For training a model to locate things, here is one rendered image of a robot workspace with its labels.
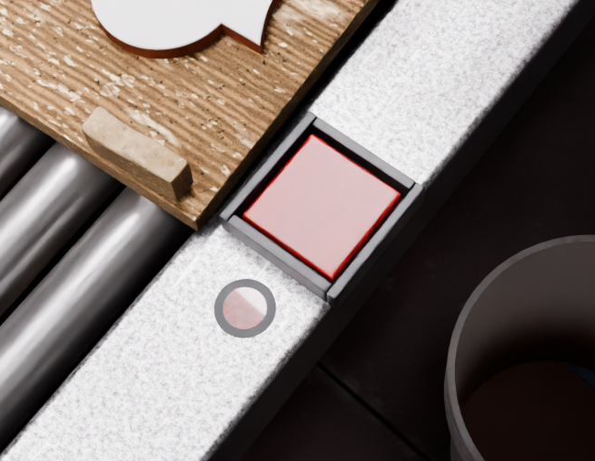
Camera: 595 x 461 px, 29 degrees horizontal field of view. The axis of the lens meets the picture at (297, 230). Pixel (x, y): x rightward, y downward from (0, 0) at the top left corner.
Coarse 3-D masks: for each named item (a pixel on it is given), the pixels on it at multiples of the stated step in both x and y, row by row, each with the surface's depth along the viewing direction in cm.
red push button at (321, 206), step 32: (288, 160) 60; (320, 160) 60; (352, 160) 60; (288, 192) 59; (320, 192) 59; (352, 192) 59; (384, 192) 59; (256, 224) 59; (288, 224) 59; (320, 224) 58; (352, 224) 58; (320, 256) 58; (352, 256) 58
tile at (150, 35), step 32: (96, 0) 62; (128, 0) 62; (160, 0) 62; (192, 0) 62; (224, 0) 62; (256, 0) 62; (128, 32) 62; (160, 32) 61; (192, 32) 61; (224, 32) 62; (256, 32) 61
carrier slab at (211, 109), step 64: (0, 0) 64; (64, 0) 64; (320, 0) 63; (0, 64) 63; (64, 64) 62; (128, 64) 62; (192, 64) 62; (256, 64) 62; (320, 64) 62; (64, 128) 61; (192, 128) 60; (256, 128) 60; (192, 192) 59
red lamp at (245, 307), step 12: (240, 288) 59; (252, 288) 59; (228, 300) 59; (240, 300) 59; (252, 300) 59; (264, 300) 58; (228, 312) 58; (240, 312) 58; (252, 312) 58; (264, 312) 58; (240, 324) 58; (252, 324) 58
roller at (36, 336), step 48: (384, 0) 67; (96, 240) 60; (144, 240) 60; (48, 288) 59; (96, 288) 59; (0, 336) 59; (48, 336) 58; (96, 336) 60; (0, 384) 57; (48, 384) 59; (0, 432) 58
